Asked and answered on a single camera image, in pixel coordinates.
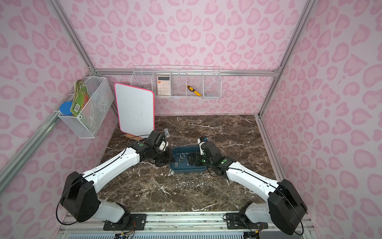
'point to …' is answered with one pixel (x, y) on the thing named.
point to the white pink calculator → (163, 85)
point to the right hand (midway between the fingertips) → (192, 156)
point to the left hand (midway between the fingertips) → (176, 157)
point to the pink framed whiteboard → (136, 110)
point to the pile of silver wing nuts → (181, 159)
